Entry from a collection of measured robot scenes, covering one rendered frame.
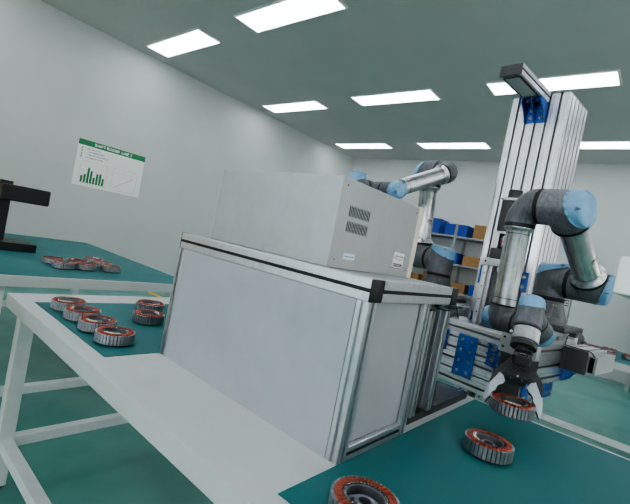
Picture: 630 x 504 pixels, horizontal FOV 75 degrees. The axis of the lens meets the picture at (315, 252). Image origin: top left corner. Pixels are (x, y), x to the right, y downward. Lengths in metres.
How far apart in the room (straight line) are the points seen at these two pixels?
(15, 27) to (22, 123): 1.05
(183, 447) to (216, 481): 0.11
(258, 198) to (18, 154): 5.19
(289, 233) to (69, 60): 5.60
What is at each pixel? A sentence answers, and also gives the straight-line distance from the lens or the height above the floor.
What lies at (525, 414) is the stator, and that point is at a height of 0.84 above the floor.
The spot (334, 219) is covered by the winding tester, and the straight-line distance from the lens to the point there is 0.90.
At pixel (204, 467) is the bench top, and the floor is 0.74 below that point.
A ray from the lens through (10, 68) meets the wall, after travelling 6.19.
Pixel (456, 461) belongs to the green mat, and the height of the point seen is 0.75.
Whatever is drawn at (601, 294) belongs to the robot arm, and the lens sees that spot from 1.76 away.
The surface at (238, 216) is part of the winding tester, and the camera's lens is 1.12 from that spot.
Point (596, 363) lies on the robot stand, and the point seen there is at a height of 0.93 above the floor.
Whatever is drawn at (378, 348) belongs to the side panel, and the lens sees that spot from 0.90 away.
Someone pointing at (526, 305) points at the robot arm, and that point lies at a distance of 1.39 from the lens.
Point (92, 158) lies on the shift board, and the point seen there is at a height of 1.68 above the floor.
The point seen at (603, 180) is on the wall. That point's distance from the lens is 8.10.
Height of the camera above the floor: 1.16
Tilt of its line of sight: 1 degrees down
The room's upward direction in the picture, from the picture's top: 11 degrees clockwise
